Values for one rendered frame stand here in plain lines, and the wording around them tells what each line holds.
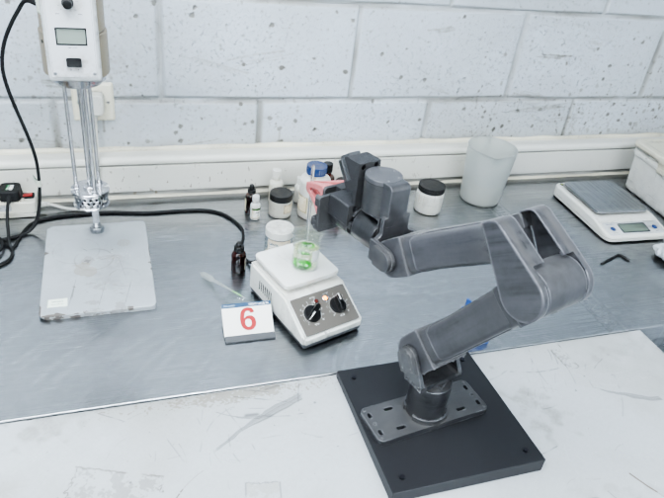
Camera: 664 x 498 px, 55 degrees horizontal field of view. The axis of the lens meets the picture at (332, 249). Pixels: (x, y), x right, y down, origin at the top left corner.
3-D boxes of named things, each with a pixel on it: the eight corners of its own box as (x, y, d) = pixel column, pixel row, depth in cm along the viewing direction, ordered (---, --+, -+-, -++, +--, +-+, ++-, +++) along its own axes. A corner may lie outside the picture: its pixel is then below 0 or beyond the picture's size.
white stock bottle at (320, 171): (328, 208, 155) (334, 160, 148) (324, 223, 149) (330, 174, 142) (299, 204, 155) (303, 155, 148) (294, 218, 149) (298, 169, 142)
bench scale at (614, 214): (605, 245, 156) (613, 228, 153) (548, 194, 176) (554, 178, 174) (667, 241, 161) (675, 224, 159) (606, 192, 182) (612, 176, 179)
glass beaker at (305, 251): (321, 262, 120) (326, 226, 116) (313, 278, 116) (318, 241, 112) (291, 255, 121) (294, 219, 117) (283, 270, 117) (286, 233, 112)
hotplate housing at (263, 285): (361, 329, 118) (368, 295, 114) (302, 352, 111) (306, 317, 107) (297, 267, 133) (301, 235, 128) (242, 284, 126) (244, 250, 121)
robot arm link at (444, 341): (392, 342, 97) (532, 259, 70) (425, 329, 100) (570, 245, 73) (410, 379, 95) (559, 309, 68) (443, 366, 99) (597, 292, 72)
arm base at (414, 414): (364, 376, 95) (386, 409, 89) (472, 347, 103) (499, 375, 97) (358, 413, 99) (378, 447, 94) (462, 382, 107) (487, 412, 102)
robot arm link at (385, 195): (347, 172, 94) (397, 207, 85) (392, 162, 98) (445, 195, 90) (340, 238, 100) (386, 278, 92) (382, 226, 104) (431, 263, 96)
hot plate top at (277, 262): (340, 274, 119) (341, 270, 118) (286, 291, 112) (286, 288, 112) (305, 242, 127) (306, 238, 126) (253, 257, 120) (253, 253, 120)
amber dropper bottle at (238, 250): (235, 276, 128) (236, 247, 124) (227, 268, 130) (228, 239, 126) (248, 271, 129) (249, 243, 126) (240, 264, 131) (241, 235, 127)
